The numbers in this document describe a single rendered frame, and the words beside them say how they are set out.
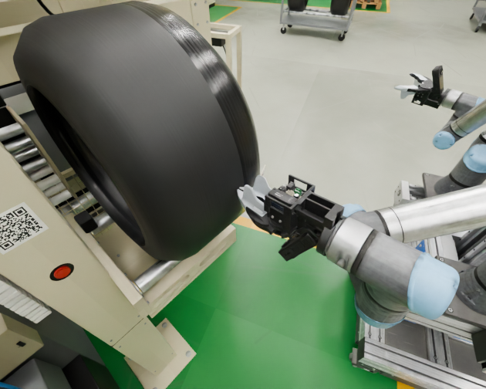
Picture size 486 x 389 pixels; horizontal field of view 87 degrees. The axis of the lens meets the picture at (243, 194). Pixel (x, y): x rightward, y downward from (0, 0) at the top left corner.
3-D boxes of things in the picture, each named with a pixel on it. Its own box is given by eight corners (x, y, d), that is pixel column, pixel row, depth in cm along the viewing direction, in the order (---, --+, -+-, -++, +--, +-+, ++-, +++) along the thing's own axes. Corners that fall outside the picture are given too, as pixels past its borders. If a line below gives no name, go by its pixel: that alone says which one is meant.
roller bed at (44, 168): (15, 231, 81) (-68, 157, 59) (1, 207, 88) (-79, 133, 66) (78, 197, 91) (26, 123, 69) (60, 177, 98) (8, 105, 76)
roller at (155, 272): (134, 289, 66) (126, 280, 69) (142, 299, 68) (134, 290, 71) (229, 211, 83) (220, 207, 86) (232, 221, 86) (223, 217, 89)
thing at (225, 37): (231, 109, 312) (229, 34, 254) (188, 100, 326) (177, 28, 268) (241, 96, 334) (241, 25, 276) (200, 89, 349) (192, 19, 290)
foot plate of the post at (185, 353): (153, 401, 123) (152, 401, 121) (124, 358, 135) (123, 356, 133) (196, 353, 136) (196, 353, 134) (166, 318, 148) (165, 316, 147)
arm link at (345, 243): (366, 249, 43) (343, 284, 38) (340, 235, 45) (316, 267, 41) (379, 219, 38) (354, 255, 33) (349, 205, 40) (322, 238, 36)
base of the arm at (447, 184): (467, 185, 121) (482, 170, 114) (474, 208, 111) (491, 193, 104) (432, 177, 124) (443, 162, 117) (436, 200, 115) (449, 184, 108)
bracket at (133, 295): (144, 319, 68) (132, 306, 61) (77, 235, 86) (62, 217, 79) (154, 309, 70) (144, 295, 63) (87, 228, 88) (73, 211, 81)
